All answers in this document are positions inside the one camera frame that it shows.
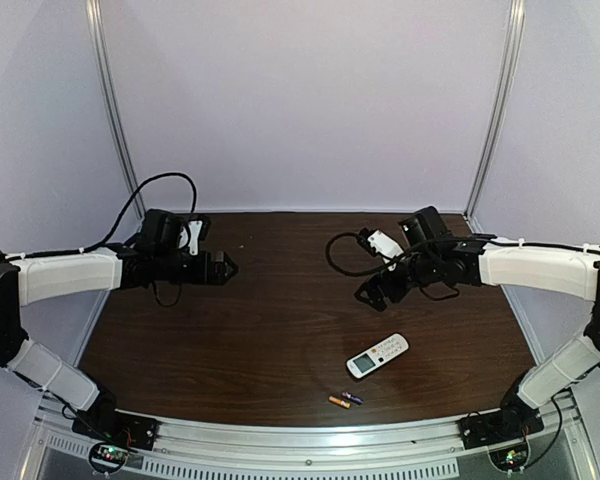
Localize white remote control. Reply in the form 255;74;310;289
346;333;410;379

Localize purple AA battery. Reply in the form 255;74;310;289
341;392;363;405

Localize orange AA battery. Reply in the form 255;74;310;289
328;396;351;409

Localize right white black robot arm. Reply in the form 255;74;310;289
355;206;600;436

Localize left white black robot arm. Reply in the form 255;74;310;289
0;209;238;438

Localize left controller board with LEDs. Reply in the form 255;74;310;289
87;442;130;475

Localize controller board with leds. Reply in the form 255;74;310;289
87;442;130;475
488;442;530;474

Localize right controller board with LEDs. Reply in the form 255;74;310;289
488;442;530;474

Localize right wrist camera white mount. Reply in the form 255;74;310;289
358;228;404;263

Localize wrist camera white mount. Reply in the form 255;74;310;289
358;228;404;263
178;215;211;256

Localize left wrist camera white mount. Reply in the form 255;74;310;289
178;215;211;256

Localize right black camera cable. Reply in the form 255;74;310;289
326;232;411;277

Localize black camera cable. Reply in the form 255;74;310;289
77;172;199;256
326;232;411;277

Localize left black camera cable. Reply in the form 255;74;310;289
77;172;199;256

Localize curved aluminium front rail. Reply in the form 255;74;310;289
29;394;586;464

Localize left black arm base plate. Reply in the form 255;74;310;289
71;411;159;451

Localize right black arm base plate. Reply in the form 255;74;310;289
457;408;544;450

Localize white slotted cable duct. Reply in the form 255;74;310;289
16;433;460;479

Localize right aluminium frame post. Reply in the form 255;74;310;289
464;0;526;225

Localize aluminium frame post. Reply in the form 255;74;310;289
464;0;526;225
85;0;139;193

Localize left aluminium frame post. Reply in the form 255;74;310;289
85;0;139;193

